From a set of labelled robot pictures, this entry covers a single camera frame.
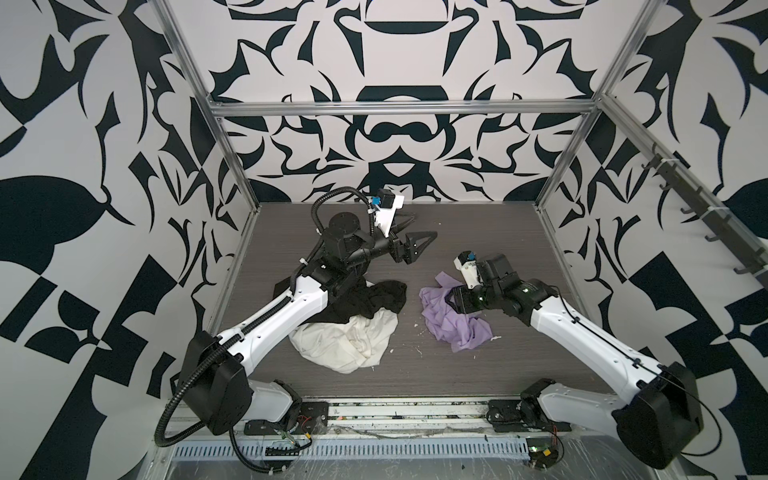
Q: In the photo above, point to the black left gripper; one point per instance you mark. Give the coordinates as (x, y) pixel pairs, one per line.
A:
(403, 250)

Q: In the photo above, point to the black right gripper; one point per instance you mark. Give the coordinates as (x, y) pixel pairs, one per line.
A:
(462, 299)

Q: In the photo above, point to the purple cloth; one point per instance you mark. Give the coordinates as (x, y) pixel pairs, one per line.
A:
(460, 331)

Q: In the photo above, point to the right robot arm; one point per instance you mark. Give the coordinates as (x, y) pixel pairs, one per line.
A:
(653, 409)

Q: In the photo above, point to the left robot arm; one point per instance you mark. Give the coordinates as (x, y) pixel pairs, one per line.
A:
(214, 390)

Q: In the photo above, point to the black cloth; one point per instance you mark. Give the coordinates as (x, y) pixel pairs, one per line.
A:
(363, 300)

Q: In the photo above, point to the white cloth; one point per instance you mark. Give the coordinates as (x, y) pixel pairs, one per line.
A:
(361, 342)

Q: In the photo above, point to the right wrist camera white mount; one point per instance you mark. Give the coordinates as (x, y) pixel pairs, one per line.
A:
(466, 264)

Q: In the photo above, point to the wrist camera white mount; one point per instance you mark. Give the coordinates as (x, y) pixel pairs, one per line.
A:
(466, 264)
(382, 208)

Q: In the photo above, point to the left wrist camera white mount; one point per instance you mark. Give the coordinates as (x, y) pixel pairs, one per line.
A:
(382, 208)

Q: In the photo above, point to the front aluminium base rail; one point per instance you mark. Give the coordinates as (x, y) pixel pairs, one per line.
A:
(402, 438)

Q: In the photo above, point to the aluminium cage frame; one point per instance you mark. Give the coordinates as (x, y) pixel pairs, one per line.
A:
(602, 103)

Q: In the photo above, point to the wall hook rail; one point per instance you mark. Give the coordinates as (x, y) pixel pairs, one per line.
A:
(702, 204)

